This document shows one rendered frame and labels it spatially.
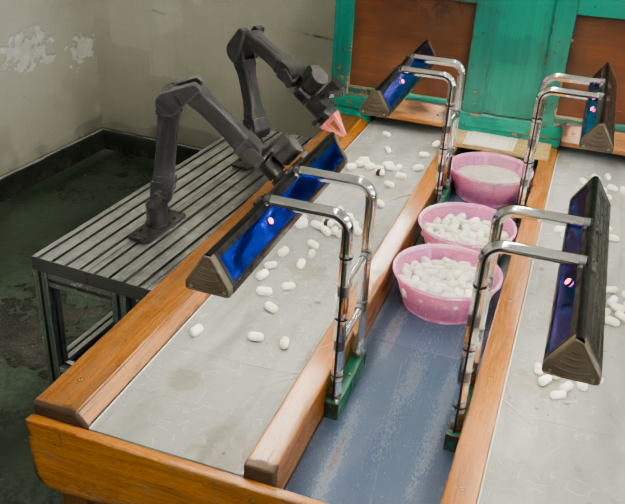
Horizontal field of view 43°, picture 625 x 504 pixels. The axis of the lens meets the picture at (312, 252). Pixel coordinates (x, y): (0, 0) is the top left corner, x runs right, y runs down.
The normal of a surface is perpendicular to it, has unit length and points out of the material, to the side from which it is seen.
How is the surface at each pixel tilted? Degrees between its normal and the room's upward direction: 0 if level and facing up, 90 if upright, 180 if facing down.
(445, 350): 0
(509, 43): 90
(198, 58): 90
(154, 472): 90
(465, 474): 0
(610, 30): 90
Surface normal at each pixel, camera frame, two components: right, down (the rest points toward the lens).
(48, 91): 0.92, 0.22
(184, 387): 0.04, -0.88
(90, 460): -0.34, 0.43
